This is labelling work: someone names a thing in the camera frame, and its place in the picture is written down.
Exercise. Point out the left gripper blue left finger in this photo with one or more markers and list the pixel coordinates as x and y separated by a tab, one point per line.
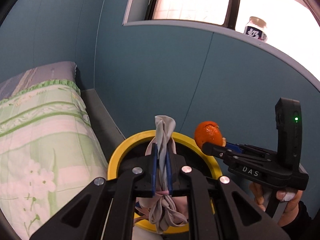
154	152

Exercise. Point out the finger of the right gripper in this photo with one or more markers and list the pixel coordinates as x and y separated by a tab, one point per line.
221	151

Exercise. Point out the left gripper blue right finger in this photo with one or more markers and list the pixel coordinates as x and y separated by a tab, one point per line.
168	171

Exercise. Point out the grey pink cloth bundle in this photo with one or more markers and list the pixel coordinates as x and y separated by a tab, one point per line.
163	211

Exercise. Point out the green white patterned quilt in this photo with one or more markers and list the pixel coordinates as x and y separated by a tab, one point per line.
49	153

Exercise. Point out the bottle on window sill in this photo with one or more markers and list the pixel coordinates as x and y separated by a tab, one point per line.
256	28

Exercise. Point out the grey striped bed sheet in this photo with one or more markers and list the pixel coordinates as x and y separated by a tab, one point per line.
64	70

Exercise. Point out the window with dark frame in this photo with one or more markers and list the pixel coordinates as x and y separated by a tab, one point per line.
292	25

